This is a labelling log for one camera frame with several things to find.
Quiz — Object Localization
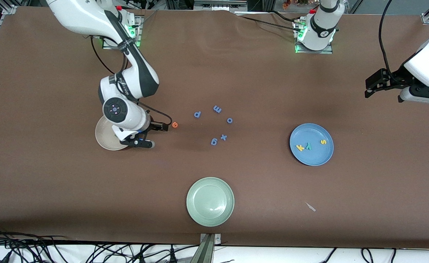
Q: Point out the beige round plate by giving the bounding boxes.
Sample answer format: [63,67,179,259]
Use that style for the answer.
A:
[95,116,129,151]

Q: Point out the brown table cover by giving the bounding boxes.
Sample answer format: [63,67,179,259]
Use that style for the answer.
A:
[0,5,429,249]

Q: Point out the blue round plate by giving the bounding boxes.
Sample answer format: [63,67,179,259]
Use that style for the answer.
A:
[290,123,334,167]

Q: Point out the pale green round plate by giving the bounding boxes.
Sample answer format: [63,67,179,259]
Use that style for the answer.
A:
[186,177,235,227]

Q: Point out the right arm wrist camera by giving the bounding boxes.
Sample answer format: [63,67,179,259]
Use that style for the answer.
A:
[119,138,156,149]

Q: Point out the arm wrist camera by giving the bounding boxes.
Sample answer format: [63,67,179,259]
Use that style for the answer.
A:
[119,138,156,149]
[398,86,429,107]

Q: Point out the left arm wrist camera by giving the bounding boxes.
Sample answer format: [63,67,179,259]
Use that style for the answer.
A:
[398,86,429,107]

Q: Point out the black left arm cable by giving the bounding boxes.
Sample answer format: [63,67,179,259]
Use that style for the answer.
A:
[379,0,395,79]

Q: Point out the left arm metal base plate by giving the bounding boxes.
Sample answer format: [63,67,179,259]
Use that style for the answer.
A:
[295,20,333,54]

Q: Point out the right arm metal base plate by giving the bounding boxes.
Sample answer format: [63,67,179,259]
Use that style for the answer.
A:
[102,15,142,50]

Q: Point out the black base power cable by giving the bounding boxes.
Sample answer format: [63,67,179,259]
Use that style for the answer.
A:
[234,13,302,31]

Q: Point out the metal table edge bracket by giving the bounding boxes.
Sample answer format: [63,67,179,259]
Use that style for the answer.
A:
[200,233,221,263]

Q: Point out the aluminium frame beam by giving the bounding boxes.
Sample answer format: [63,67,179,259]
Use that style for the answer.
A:
[194,0,248,12]

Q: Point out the black cable tangle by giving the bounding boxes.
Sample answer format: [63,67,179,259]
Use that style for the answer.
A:
[0,226,200,263]

